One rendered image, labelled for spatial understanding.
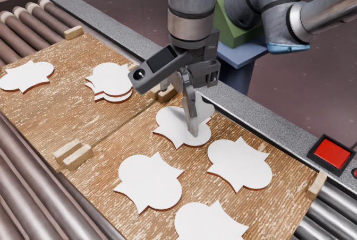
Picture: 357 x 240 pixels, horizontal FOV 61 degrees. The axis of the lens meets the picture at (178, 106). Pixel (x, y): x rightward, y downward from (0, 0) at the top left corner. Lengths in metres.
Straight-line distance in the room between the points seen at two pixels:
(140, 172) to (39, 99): 0.35
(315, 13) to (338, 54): 2.08
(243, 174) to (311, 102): 1.74
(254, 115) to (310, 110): 1.50
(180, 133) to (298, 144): 0.27
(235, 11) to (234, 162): 0.56
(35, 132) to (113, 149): 0.19
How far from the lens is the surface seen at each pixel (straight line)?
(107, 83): 0.80
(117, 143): 0.68
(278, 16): 0.93
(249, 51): 1.09
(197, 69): 0.55
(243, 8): 1.04
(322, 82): 2.55
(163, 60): 0.53
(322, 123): 2.21
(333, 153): 0.75
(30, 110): 0.82
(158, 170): 0.62
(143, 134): 0.69
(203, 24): 0.49
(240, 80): 1.20
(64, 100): 0.81
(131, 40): 1.03
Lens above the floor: 1.46
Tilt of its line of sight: 45 degrees down
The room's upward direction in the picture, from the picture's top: 1 degrees clockwise
